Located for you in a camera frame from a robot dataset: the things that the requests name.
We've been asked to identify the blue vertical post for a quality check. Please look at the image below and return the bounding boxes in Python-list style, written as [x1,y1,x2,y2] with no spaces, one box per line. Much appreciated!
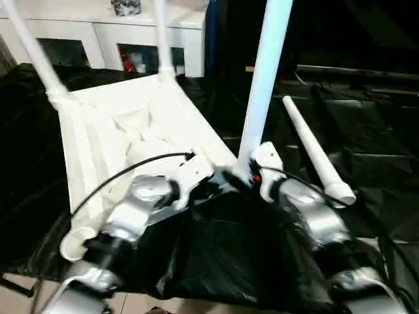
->
[204,0,219,78]

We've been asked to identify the black plastic mat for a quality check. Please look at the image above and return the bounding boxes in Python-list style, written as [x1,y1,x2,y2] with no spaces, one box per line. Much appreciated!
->
[0,63,419,310]

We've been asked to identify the white glass-door cabinet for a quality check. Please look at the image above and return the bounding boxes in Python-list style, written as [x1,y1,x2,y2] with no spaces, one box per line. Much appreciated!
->
[0,0,207,78]

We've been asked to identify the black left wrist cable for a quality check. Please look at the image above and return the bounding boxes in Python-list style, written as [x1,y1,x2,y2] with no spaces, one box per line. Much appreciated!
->
[31,148,197,314]

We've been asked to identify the black folding table frame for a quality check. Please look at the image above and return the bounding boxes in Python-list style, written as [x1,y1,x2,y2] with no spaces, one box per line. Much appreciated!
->
[0,273,37,298]

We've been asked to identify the grey curtain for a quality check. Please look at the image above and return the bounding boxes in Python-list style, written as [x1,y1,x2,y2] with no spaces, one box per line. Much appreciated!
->
[0,35,16,71]

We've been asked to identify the grey object on cabinet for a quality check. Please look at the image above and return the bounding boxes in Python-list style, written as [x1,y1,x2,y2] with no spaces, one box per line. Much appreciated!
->
[110,0,143,16]

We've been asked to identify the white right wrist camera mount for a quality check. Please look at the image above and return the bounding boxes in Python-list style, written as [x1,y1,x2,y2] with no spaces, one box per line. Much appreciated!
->
[250,141,284,203]

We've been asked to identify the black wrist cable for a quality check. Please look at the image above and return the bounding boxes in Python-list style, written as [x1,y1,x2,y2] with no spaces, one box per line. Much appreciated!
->
[31,148,197,314]
[258,166,415,295]

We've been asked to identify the white plastic table leg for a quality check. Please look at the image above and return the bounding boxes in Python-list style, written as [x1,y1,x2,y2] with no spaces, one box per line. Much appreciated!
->
[3,0,69,102]
[234,0,294,179]
[152,0,177,84]
[282,96,357,207]

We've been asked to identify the white plastic table top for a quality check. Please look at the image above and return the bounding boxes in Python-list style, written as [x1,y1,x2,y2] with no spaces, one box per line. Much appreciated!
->
[47,73,238,262]

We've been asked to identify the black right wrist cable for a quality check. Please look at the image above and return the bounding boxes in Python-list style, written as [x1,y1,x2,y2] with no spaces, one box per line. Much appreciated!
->
[258,166,415,295]

